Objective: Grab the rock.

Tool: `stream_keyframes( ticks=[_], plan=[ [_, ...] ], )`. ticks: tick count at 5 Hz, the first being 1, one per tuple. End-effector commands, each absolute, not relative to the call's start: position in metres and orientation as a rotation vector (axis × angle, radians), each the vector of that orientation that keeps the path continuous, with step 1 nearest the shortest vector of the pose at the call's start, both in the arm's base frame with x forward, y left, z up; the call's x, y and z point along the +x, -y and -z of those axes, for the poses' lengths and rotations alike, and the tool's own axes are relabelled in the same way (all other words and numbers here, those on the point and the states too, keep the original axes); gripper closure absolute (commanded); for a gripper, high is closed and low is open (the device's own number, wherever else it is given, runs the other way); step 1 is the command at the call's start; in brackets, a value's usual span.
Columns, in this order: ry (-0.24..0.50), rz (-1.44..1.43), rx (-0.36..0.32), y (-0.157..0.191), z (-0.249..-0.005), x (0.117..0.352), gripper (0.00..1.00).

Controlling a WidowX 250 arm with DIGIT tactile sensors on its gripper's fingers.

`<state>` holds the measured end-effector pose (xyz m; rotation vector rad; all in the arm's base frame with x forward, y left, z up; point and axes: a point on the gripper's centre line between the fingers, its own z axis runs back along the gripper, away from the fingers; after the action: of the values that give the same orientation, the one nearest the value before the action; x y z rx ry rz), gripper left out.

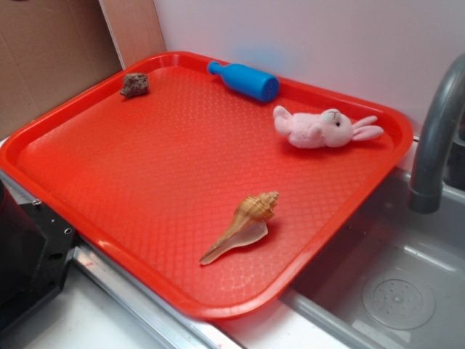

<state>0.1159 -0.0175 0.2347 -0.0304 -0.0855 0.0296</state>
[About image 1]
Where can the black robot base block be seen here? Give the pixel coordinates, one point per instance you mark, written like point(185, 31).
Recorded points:
point(36, 248)

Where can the brown rough rock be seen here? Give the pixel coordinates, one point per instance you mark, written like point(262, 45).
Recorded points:
point(134, 85)

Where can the red plastic tray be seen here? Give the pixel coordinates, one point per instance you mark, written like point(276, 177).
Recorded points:
point(153, 181)

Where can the tan spiral conch shell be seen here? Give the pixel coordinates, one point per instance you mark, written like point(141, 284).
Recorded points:
point(248, 225)

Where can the blue toy bottle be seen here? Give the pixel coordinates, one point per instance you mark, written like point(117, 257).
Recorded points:
point(253, 83)

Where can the pink plush bunny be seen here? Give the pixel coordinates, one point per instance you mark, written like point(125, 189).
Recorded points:
point(329, 129)

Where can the grey toy sink basin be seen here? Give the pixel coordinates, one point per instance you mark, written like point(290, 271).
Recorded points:
point(390, 277)

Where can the brown cardboard panel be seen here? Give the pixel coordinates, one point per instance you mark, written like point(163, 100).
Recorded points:
point(53, 50)

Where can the grey sink faucet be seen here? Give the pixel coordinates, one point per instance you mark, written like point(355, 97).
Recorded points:
point(439, 156)

